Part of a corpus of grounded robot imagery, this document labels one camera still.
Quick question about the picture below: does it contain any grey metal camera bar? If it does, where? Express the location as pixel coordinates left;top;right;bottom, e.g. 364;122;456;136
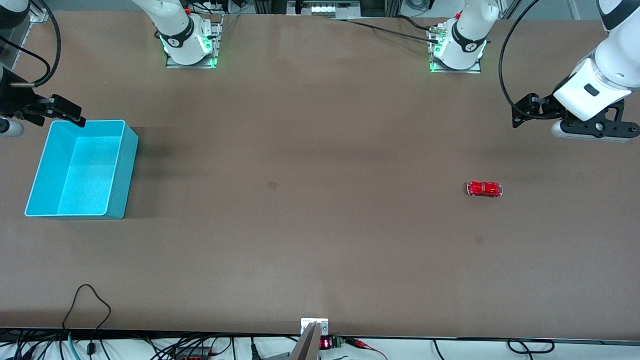
289;322;321;360

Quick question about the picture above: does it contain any black looped thin cable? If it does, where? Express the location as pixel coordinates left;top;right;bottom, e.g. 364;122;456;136
61;284;112;357

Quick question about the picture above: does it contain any aluminium frame rail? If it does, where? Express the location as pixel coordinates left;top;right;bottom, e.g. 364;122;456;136
0;7;51;71

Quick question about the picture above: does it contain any black left camera mount bracket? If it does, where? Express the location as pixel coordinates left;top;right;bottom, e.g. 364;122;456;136
564;99;640;139

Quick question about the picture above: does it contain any blue plastic box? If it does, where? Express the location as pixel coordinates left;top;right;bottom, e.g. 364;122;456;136
24;119;140;221

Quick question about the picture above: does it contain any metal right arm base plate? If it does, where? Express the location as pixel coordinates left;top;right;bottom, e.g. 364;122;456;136
165;14;221;70

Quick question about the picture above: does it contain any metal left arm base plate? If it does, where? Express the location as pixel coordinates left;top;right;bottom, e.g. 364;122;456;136
428;20;483;75

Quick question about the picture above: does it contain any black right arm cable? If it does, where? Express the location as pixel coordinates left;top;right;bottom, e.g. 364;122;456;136
0;36;53;86
10;0;62;89

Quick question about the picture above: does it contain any black flat coiled cable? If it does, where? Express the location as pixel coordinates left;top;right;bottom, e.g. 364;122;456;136
507;338;556;354

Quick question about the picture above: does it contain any long black table cable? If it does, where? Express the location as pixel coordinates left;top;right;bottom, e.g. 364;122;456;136
327;17;443;44

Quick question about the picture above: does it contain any aluminium frame with lit device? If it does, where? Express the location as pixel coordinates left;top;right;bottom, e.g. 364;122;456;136
252;0;402;17

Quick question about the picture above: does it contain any short black table cable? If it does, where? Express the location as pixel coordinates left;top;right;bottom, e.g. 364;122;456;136
395;14;446;33

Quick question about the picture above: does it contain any red clip lead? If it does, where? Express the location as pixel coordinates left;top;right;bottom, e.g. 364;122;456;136
344;337;389;360

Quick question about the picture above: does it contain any black right camera mount bracket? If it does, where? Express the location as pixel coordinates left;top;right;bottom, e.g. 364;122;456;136
0;70;40;120

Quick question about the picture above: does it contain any red beetle toy car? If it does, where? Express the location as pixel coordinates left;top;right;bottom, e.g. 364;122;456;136
466;180;503;198

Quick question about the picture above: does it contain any orange connector block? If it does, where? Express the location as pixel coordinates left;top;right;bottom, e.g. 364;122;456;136
174;346;211;360

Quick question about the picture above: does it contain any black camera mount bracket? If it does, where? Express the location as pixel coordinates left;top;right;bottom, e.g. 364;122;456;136
0;70;40;120
564;99;640;139

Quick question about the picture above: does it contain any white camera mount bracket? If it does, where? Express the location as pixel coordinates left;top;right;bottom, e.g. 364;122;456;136
300;318;329;336

